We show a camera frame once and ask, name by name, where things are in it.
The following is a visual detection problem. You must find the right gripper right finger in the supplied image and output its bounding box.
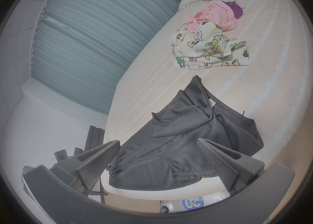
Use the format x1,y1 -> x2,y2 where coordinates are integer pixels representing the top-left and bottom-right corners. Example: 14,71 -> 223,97
197,138 -> 265,197

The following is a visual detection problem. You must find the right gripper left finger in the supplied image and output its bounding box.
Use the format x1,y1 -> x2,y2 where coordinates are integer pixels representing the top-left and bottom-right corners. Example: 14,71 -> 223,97
51,140 -> 121,196

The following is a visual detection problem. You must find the black T-shirt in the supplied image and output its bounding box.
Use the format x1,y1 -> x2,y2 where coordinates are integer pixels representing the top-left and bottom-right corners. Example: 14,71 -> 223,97
106,75 -> 264,190

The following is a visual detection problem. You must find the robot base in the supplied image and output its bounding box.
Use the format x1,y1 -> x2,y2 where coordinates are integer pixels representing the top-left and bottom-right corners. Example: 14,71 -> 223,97
159,190 -> 231,215

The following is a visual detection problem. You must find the bed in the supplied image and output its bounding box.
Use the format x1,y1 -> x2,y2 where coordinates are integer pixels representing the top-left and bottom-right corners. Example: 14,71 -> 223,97
100,0 -> 313,200

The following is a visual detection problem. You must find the black chest of drawers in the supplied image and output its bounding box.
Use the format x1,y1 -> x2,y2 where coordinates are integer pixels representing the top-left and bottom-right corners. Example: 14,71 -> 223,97
73,125 -> 105,160

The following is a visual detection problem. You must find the blue-green curtain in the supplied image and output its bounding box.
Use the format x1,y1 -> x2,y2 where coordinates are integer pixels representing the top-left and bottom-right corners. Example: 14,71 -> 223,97
43,0 -> 180,66
31,16 -> 130,116

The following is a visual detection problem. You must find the white printed pyjama top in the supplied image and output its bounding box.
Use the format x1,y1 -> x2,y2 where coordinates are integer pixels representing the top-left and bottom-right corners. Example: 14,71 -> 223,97
170,21 -> 250,70

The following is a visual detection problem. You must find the pink garment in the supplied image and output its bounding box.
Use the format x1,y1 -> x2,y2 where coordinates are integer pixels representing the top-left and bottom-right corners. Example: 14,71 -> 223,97
182,0 -> 238,34

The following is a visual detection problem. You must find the purple garment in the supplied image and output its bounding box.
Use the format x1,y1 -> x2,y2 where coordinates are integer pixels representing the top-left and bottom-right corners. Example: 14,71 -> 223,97
224,1 -> 244,20

